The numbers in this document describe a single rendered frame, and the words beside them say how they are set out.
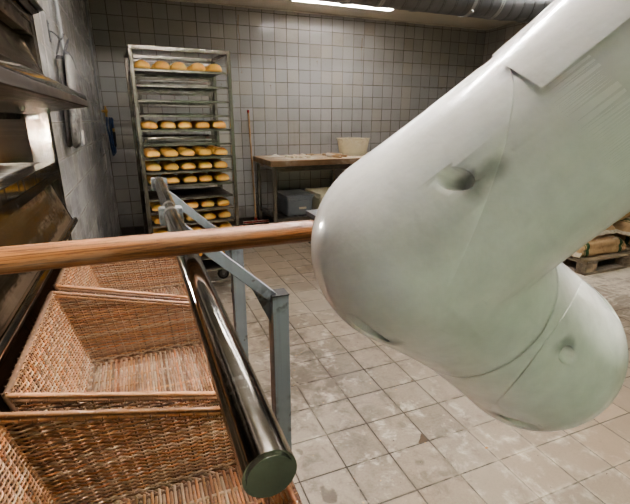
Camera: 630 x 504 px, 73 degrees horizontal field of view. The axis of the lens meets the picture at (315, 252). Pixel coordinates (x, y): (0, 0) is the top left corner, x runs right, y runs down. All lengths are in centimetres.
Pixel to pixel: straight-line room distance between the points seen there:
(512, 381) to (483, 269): 9
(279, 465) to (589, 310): 19
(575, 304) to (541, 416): 7
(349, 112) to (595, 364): 591
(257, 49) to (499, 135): 558
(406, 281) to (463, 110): 7
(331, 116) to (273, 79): 91
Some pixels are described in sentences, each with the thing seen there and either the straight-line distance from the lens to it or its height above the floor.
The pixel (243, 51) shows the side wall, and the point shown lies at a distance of 570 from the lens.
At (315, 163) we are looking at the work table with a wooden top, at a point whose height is 86.
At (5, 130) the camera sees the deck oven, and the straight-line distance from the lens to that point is 205.
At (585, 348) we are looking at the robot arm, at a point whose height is 122.
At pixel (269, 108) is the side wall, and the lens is 572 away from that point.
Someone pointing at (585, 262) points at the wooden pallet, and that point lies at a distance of 452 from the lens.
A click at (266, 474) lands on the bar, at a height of 116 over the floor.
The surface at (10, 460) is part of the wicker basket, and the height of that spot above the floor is 78.
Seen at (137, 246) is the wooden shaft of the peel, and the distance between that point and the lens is 54.
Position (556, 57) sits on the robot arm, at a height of 136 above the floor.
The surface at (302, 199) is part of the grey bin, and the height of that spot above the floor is 42.
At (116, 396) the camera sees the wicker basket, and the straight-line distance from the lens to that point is 101.
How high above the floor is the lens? 134
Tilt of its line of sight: 17 degrees down
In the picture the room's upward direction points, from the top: straight up
